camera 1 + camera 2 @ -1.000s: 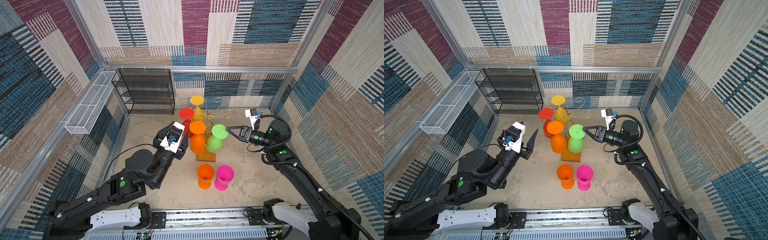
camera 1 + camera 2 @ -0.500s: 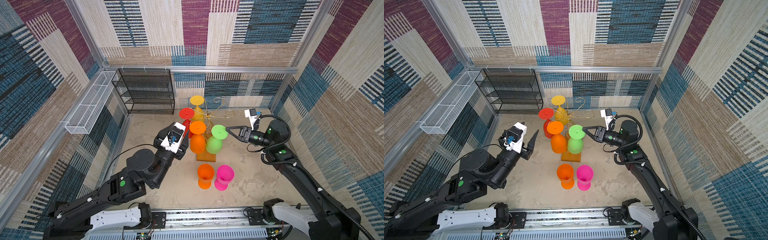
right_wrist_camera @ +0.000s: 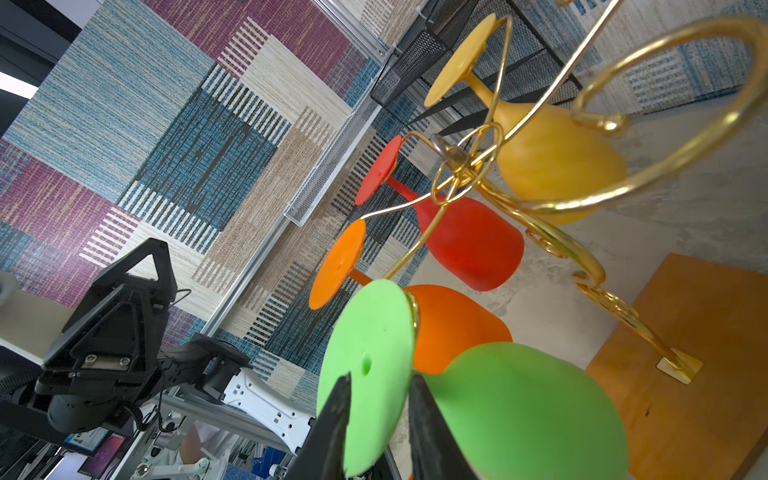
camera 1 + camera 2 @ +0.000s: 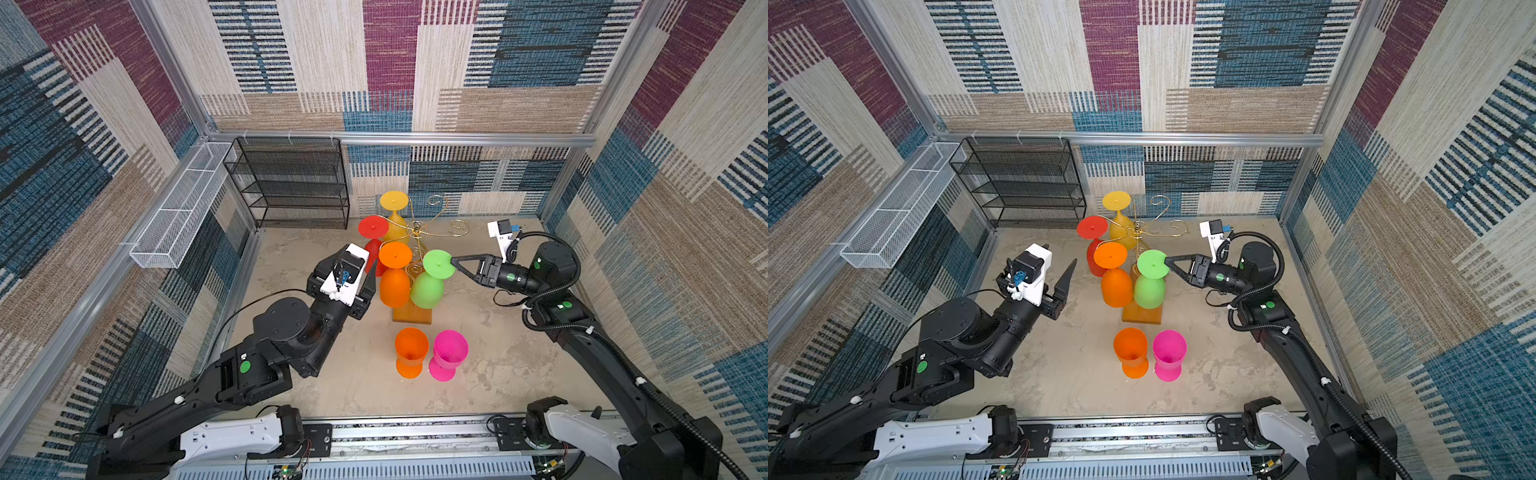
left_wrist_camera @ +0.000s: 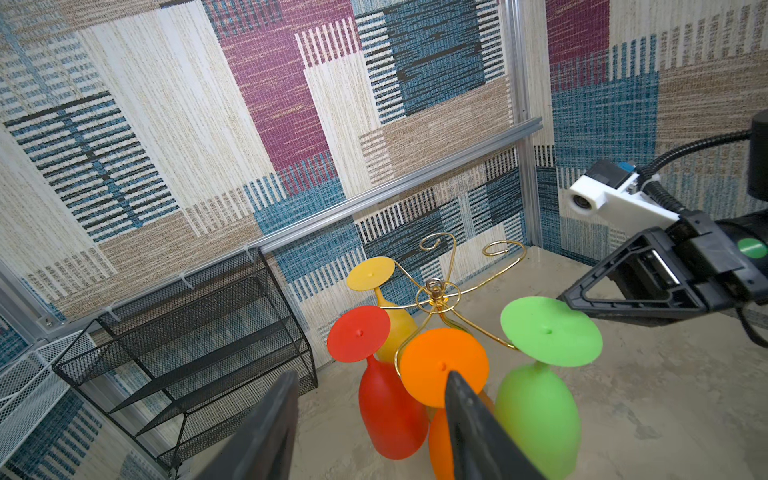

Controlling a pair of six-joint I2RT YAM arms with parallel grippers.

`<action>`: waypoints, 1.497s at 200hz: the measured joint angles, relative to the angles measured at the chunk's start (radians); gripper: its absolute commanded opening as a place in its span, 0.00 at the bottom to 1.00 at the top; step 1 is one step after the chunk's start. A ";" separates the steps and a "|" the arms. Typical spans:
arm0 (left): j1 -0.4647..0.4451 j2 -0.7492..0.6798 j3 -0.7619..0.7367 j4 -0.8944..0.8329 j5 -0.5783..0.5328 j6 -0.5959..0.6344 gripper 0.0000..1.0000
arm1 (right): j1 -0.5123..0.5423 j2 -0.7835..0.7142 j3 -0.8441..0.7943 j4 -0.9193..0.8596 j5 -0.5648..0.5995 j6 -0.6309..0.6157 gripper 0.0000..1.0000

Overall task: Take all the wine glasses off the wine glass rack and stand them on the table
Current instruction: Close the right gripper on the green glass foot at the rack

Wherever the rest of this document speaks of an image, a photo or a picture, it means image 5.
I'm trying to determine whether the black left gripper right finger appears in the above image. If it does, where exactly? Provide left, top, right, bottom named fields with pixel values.
left=445, top=371, right=545, bottom=480

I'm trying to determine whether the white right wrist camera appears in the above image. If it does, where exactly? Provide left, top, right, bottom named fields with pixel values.
left=563, top=160, right=679, bottom=237

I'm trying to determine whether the black mesh shelf rack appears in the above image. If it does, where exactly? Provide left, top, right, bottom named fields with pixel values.
left=54, top=248, right=318, bottom=475

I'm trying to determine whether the white mesh wall basket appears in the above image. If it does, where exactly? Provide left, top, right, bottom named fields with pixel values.
left=1, top=330, right=96, bottom=465

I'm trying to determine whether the red wine glass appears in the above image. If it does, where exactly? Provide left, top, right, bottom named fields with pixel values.
left=327, top=305, right=429, bottom=460

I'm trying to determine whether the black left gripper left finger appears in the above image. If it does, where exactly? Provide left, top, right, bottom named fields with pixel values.
left=197, top=371, right=299, bottom=480

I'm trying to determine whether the black corrugated cable conduit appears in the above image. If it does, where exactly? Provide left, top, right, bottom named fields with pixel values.
left=635, top=128, right=754, bottom=214

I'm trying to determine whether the green wine glass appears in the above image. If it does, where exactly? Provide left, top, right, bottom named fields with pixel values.
left=495, top=296, right=603, bottom=479

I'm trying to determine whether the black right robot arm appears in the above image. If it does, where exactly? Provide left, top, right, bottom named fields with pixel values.
left=560, top=111, right=767, bottom=327

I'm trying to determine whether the gold wire wine glass rack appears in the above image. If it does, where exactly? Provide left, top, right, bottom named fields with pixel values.
left=383, top=232, right=527, bottom=377

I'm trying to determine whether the yellow wine glass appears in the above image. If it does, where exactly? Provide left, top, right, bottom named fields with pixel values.
left=346, top=256, right=417, bottom=364

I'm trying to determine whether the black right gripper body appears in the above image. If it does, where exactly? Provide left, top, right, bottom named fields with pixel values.
left=635, top=210, right=767, bottom=326

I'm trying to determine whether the orange wine glass front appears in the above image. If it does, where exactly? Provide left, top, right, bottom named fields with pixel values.
left=399, top=328, right=490, bottom=479

